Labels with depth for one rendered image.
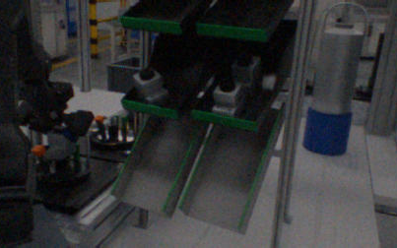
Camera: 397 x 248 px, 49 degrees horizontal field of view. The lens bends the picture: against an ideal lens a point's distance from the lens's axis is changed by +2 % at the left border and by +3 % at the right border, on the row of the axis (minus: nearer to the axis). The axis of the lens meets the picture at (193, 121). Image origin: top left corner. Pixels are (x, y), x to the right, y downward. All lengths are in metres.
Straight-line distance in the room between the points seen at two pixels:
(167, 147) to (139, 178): 0.09
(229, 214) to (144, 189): 0.19
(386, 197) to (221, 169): 0.66
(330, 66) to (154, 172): 0.85
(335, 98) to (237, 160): 0.76
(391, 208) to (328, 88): 0.44
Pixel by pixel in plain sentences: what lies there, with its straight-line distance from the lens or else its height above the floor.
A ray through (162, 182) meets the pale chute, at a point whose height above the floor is 1.04.
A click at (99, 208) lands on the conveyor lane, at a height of 0.96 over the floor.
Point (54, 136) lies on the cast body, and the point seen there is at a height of 1.08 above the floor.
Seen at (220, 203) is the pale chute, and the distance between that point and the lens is 0.88.
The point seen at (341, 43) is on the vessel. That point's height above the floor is 1.26.
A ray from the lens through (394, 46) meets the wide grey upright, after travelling 1.91.
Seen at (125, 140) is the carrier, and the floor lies 0.99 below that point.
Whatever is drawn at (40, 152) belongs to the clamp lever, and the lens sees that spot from 1.01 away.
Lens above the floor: 1.44
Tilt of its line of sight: 18 degrees down
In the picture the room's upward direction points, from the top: 3 degrees clockwise
